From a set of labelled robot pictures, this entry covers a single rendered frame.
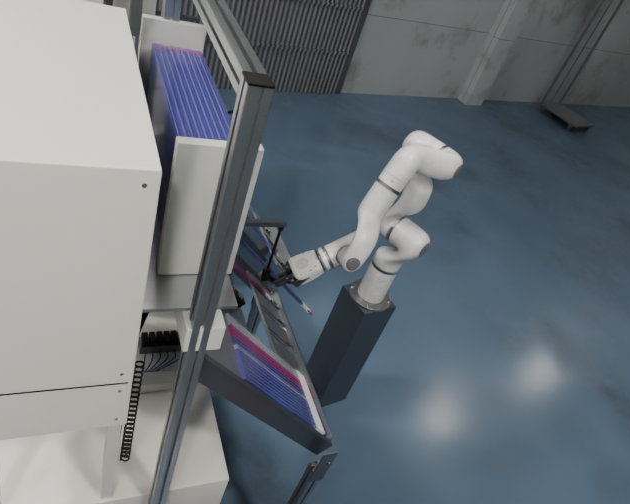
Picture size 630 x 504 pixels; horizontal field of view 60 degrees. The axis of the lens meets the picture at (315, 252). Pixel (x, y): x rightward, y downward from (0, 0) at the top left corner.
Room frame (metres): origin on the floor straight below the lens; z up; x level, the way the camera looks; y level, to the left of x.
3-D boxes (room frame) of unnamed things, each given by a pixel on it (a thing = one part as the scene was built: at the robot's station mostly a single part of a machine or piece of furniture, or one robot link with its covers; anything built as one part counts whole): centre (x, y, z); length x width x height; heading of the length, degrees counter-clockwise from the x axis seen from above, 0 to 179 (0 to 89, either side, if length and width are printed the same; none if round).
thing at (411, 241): (1.82, -0.32, 1.00); 0.19 x 0.12 x 0.24; 59
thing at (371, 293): (1.84, -0.29, 0.79); 0.19 x 0.19 x 0.18
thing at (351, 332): (1.84, -0.29, 0.35); 0.18 x 0.18 x 0.70; 43
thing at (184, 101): (1.11, 0.38, 1.52); 0.51 x 0.13 x 0.27; 33
